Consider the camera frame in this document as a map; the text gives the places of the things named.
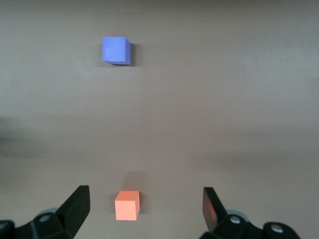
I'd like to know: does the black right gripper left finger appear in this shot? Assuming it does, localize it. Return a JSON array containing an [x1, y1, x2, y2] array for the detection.
[[0, 185, 91, 239]]

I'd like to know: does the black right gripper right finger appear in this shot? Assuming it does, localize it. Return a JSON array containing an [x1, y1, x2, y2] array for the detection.
[[200, 187, 300, 239]]

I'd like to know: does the orange foam block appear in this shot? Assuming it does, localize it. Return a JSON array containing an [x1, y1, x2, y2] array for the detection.
[[114, 190, 141, 222]]

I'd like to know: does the purple foam block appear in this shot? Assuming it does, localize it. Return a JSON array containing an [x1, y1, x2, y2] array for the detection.
[[101, 36, 132, 66]]

